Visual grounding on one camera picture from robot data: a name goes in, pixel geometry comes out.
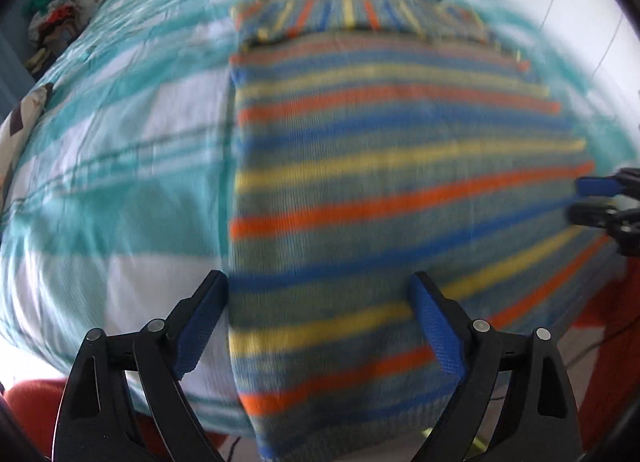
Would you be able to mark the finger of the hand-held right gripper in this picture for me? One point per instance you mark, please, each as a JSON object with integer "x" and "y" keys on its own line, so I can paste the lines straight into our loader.
{"x": 590, "y": 214}
{"x": 597, "y": 185}

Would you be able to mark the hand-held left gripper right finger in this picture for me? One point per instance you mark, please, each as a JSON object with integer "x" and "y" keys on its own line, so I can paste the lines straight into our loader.
{"x": 437, "y": 327}

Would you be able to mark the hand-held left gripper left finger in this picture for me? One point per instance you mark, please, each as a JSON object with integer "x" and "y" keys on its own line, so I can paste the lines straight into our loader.
{"x": 200, "y": 327}

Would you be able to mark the striped knit sweater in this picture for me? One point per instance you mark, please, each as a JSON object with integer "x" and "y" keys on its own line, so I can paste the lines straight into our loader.
{"x": 390, "y": 192}

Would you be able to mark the pile of colourful clothes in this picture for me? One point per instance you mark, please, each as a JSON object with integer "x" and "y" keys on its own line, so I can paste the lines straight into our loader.
{"x": 55, "y": 22}

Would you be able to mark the orange cloth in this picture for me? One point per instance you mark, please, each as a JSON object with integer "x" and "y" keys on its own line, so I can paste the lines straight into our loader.
{"x": 607, "y": 342}

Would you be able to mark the bed with teal plaid cover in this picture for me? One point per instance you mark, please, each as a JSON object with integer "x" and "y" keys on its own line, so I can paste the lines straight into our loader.
{"x": 125, "y": 167}

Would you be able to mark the white wardrobe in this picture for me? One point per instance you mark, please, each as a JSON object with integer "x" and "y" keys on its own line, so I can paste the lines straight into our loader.
{"x": 550, "y": 2}

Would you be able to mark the patterned cream pillow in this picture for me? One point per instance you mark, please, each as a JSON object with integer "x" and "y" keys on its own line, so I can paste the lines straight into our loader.
{"x": 20, "y": 127}

